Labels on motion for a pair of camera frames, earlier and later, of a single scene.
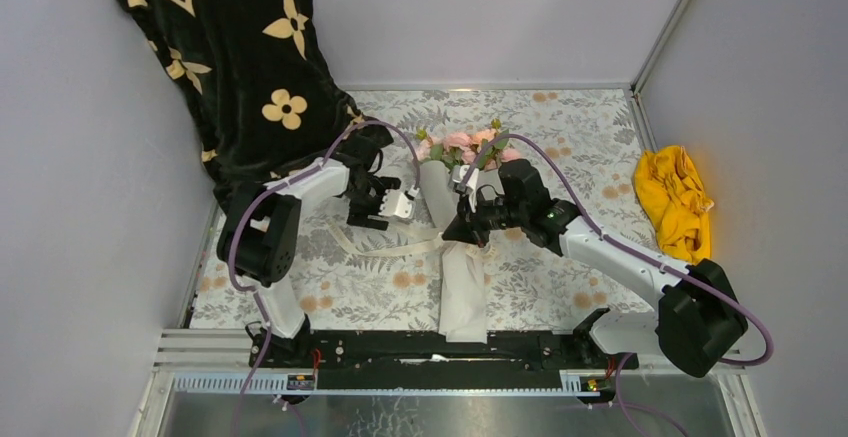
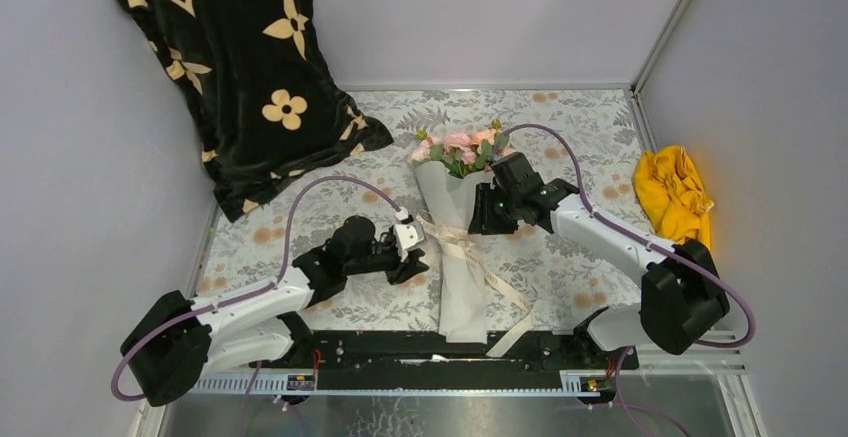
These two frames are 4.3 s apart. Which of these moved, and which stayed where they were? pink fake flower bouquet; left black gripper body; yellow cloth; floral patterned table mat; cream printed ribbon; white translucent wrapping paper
Moved: left black gripper body; cream printed ribbon
Stayed: yellow cloth; pink fake flower bouquet; white translucent wrapping paper; floral patterned table mat
